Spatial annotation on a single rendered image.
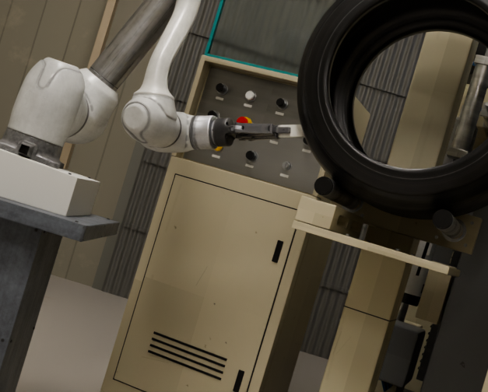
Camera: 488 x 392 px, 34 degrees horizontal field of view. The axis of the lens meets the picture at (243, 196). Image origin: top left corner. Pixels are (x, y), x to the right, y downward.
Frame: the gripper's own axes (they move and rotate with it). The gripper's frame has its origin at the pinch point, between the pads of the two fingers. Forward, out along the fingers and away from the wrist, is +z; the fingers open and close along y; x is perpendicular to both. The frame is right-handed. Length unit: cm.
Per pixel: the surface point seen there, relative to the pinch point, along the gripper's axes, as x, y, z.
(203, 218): 18, 60, -47
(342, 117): -6.5, 15.8, 9.5
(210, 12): -136, 282, -140
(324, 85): -8.1, -12.9, 11.2
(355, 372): 61, 25, 13
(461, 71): -20, 25, 39
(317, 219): 23.2, -11.7, 10.3
